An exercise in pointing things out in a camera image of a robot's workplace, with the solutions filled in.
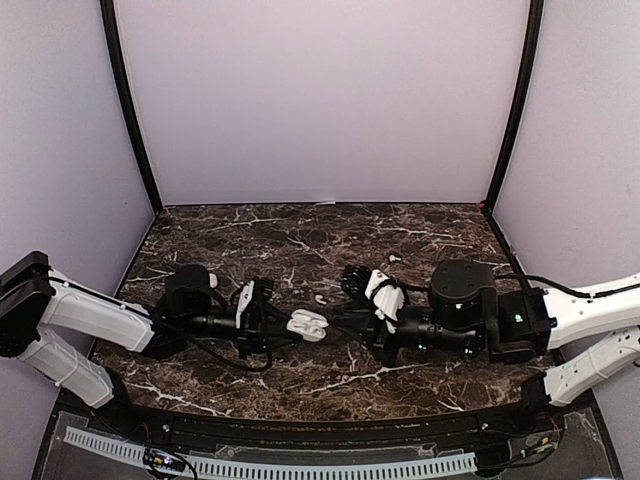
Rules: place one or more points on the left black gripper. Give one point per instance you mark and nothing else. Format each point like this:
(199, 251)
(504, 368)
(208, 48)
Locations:
(257, 327)

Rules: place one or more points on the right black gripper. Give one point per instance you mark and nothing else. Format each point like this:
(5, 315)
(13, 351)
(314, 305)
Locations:
(375, 339)

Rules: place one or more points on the white oval charging case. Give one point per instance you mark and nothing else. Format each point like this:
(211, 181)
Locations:
(310, 325)

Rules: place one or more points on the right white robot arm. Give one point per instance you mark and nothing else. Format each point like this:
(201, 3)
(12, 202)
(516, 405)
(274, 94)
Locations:
(535, 321)

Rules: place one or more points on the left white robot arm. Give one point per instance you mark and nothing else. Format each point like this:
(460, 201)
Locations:
(37, 299)

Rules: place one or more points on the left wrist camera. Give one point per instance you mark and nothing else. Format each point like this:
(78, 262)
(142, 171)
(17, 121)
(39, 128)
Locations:
(250, 292)

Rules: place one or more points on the white slotted cable duct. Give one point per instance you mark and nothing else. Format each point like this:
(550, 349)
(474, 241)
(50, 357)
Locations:
(255, 463)

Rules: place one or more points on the black front rail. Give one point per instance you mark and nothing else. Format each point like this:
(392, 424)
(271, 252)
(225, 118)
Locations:
(478, 428)

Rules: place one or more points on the right black frame post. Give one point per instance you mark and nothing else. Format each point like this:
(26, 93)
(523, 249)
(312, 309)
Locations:
(526, 64)

